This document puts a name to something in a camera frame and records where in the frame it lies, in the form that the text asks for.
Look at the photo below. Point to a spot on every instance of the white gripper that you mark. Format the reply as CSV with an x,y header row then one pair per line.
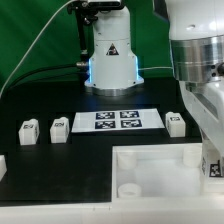
x,y
205,103

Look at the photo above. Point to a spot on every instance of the white square table top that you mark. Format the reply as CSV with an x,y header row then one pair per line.
x,y
167,170

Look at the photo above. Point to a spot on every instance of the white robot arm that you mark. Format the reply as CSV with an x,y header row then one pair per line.
x,y
196,37

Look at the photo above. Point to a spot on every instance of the white sheet with tags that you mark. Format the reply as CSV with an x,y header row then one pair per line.
x,y
117,120

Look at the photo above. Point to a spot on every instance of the white L-shaped obstacle fence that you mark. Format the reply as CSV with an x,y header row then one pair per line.
x,y
200,210

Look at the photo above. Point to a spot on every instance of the white block at left edge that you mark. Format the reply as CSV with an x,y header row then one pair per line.
x,y
3,167

